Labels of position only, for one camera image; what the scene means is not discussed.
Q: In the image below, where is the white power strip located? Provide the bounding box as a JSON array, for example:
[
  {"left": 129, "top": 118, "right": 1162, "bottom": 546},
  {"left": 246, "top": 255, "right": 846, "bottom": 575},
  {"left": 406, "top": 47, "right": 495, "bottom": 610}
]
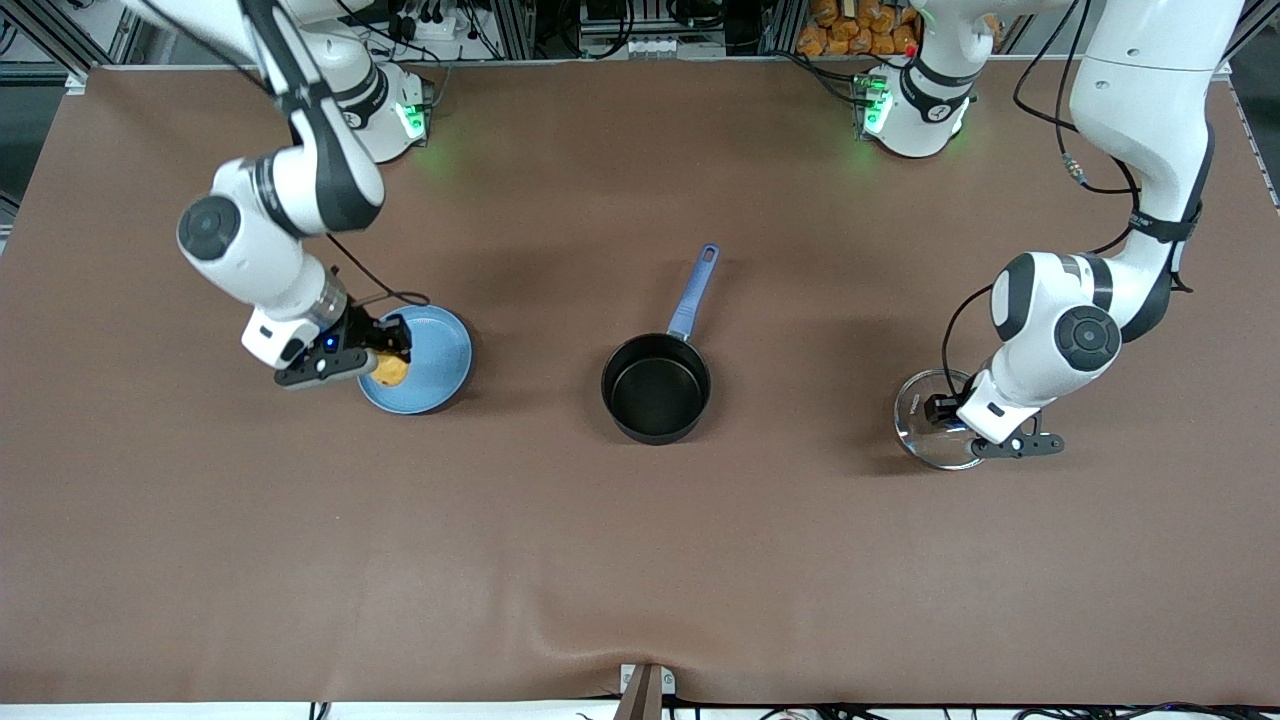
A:
[{"left": 585, "top": 35, "right": 726, "bottom": 59}]

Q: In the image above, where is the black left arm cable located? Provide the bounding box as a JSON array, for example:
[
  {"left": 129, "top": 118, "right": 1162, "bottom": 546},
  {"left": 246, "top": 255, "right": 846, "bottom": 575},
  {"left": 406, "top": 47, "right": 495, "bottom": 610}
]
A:
[{"left": 940, "top": 0, "right": 1197, "bottom": 401}]

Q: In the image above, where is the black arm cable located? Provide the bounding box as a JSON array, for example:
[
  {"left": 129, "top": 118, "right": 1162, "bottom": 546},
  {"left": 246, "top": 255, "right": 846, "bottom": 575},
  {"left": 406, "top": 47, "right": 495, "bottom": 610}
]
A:
[
  {"left": 322, "top": 232, "right": 432, "bottom": 309},
  {"left": 940, "top": 0, "right": 1197, "bottom": 401}
]

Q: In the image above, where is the black pot blue handle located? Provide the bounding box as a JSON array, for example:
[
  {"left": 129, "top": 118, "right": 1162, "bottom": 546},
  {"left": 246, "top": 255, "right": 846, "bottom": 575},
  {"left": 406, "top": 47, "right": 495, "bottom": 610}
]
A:
[{"left": 600, "top": 245, "right": 721, "bottom": 446}]

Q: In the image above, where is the blue round plate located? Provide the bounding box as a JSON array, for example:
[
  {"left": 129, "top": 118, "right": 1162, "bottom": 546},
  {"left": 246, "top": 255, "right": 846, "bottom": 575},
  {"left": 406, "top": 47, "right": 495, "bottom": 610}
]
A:
[{"left": 357, "top": 304, "right": 474, "bottom": 416}]

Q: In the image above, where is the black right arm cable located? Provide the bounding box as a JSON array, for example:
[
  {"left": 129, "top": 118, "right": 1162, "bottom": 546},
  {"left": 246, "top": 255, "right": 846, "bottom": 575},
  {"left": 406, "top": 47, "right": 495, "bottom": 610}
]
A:
[{"left": 322, "top": 232, "right": 432, "bottom": 309}]

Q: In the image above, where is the glass lid blue knob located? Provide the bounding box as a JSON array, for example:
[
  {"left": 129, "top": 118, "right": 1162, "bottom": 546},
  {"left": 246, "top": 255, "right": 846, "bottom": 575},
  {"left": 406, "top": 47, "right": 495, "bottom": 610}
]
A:
[{"left": 893, "top": 368, "right": 987, "bottom": 472}]

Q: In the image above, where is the aluminium frame post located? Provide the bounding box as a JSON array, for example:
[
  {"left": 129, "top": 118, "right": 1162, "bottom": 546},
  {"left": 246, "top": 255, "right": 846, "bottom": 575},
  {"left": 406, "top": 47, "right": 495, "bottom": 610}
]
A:
[
  {"left": 0, "top": 0, "right": 151, "bottom": 96},
  {"left": 1222, "top": 0, "right": 1280, "bottom": 83}
]

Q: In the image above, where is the brown table mat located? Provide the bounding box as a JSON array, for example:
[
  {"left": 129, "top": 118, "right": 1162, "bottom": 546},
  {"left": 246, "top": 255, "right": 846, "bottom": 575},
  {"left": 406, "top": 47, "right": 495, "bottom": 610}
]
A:
[{"left": 0, "top": 58, "right": 1280, "bottom": 707}]

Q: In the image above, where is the metal table edge bracket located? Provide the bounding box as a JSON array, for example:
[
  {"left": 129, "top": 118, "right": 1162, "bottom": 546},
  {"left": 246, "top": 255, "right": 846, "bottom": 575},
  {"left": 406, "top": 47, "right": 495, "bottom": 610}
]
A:
[{"left": 618, "top": 662, "right": 677, "bottom": 720}]

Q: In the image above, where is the bag of orange items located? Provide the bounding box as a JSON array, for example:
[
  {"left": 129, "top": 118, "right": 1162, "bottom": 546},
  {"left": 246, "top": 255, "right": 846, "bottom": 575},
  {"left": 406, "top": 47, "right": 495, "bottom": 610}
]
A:
[{"left": 797, "top": 0, "right": 921, "bottom": 58}]

